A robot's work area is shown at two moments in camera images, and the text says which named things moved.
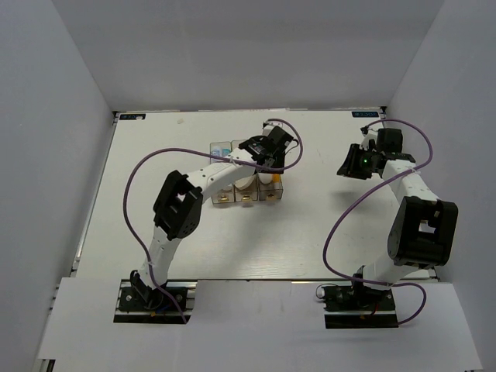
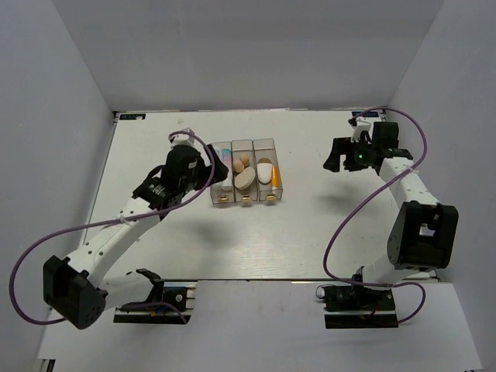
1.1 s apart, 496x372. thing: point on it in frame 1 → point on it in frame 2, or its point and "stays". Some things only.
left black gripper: x=280 y=160 → x=207 y=171
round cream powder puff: x=244 y=183 stays
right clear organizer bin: x=270 y=186 stays
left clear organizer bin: x=225 y=195 stays
